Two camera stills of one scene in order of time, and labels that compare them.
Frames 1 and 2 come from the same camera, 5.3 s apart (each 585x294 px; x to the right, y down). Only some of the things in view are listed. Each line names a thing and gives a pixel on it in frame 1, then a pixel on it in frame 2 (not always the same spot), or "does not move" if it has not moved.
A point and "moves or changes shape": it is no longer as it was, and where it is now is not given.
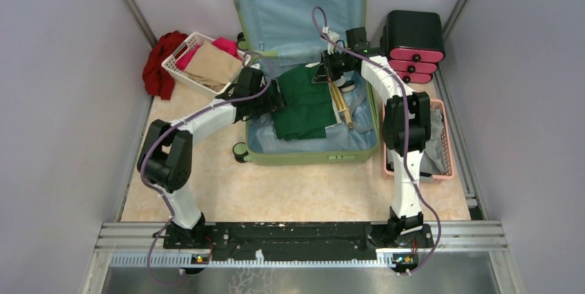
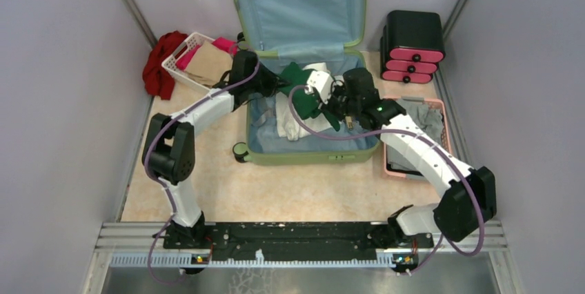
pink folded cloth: (228, 45) does not move
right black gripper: (325, 71) -> (335, 90)
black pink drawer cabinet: (412, 42) does not move
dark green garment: (309, 110) moves or changes shape
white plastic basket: (192, 41) does not move
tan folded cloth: (212, 67) does not move
